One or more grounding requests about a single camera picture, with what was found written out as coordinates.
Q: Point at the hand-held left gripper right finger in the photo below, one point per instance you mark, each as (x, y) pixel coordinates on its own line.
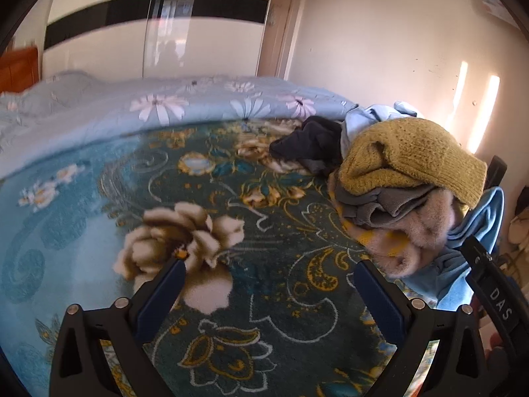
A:
(380, 297)

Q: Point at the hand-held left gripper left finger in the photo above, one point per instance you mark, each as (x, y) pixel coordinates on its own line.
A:
(161, 297)

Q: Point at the mustard knit sweater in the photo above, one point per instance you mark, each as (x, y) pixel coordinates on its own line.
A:
(413, 157)

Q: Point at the pink fuzzy garment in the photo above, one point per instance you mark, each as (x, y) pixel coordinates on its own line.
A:
(417, 240)

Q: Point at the light blue garment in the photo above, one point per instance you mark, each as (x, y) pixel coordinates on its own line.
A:
(475, 223)

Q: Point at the grey garment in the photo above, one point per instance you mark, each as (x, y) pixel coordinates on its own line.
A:
(384, 206)

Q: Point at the teal floral plush blanket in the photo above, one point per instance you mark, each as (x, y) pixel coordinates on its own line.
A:
(268, 256)

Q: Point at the black object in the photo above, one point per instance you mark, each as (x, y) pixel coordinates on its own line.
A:
(496, 173)

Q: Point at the dark navy garment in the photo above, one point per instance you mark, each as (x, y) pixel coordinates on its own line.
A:
(314, 140)

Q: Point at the light blue floral quilt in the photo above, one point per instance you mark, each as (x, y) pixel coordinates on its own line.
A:
(103, 107)

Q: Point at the white wardrobe with black stripe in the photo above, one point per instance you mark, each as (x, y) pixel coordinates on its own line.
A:
(103, 49)

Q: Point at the wooden headboard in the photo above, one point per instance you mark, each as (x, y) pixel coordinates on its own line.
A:
(18, 70)

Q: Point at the pale door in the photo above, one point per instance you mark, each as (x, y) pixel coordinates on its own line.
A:
(277, 41)

